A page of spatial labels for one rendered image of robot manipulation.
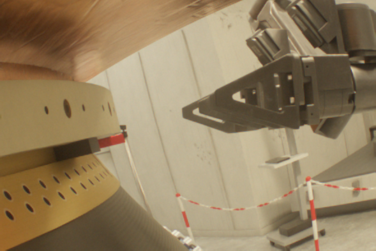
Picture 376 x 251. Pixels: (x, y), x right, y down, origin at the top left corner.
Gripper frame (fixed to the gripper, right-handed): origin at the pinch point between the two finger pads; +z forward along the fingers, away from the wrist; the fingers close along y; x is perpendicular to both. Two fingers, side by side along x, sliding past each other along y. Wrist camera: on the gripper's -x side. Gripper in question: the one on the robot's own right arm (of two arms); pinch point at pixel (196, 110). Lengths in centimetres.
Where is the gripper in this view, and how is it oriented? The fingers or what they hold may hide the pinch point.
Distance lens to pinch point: 74.1
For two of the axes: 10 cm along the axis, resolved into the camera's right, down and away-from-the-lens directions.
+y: 2.2, -0.9, -9.7
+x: 0.9, 9.9, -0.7
